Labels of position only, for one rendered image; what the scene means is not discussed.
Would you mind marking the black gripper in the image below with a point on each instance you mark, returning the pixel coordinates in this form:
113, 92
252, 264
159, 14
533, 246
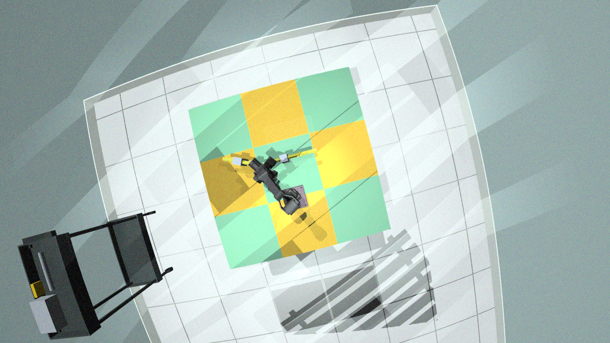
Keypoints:
270, 162

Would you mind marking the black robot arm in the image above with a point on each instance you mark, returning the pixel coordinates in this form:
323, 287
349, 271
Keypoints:
267, 176

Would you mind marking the yellow bar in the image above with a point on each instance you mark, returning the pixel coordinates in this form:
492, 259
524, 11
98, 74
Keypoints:
285, 158

